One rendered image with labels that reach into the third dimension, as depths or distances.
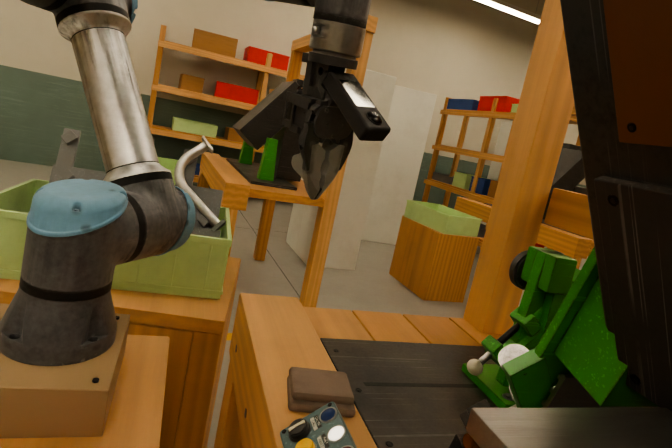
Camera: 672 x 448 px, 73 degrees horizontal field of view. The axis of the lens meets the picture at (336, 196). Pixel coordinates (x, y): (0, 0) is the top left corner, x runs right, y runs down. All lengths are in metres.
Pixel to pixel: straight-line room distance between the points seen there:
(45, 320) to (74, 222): 0.14
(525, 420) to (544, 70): 0.96
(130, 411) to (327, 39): 0.59
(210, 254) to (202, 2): 6.47
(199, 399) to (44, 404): 0.63
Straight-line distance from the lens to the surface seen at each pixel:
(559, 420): 0.40
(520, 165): 1.20
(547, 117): 1.21
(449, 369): 0.97
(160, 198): 0.80
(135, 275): 1.31
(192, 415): 1.33
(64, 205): 0.69
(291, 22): 7.76
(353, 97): 0.63
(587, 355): 0.54
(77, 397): 0.71
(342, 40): 0.64
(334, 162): 0.69
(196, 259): 1.28
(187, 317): 1.21
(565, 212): 1.20
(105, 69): 0.86
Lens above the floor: 1.30
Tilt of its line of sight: 8 degrees down
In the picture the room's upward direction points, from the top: 12 degrees clockwise
